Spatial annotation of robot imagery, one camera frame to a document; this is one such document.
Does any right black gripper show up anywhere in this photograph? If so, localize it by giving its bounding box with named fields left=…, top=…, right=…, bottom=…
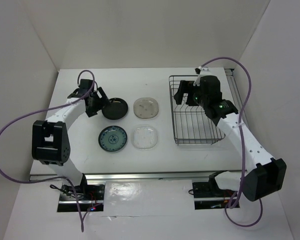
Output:
left=173, top=80, right=208, bottom=108

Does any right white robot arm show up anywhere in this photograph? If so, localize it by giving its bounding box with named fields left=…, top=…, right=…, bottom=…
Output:
left=173, top=75, right=287, bottom=202

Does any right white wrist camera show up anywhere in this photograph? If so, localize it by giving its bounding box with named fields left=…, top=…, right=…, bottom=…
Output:
left=193, top=66, right=212, bottom=87

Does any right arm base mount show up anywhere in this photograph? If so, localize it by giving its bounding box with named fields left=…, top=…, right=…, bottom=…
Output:
left=188, top=171, right=234, bottom=210

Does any clear textured square plate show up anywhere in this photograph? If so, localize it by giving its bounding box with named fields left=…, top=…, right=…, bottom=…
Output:
left=131, top=124, right=159, bottom=151

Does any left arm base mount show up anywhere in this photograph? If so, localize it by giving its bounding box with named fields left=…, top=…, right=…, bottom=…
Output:
left=49, top=184, right=105, bottom=213

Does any blue white patterned plate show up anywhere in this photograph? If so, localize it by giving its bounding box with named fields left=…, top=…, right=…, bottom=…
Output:
left=98, top=125, right=128, bottom=153

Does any smoky clear square plate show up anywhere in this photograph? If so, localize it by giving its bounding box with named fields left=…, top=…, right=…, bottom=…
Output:
left=133, top=97, right=159, bottom=119

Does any grey wire dish rack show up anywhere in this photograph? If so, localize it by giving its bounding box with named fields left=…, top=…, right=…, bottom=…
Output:
left=168, top=75, right=225, bottom=145

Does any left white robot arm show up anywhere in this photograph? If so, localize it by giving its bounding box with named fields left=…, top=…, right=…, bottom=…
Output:
left=31, top=79, right=110, bottom=200

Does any black round plate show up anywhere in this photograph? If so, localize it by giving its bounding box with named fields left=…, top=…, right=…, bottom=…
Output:
left=102, top=98, right=128, bottom=120

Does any aluminium rail front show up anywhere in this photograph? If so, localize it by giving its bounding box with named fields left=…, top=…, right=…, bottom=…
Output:
left=29, top=170, right=243, bottom=183

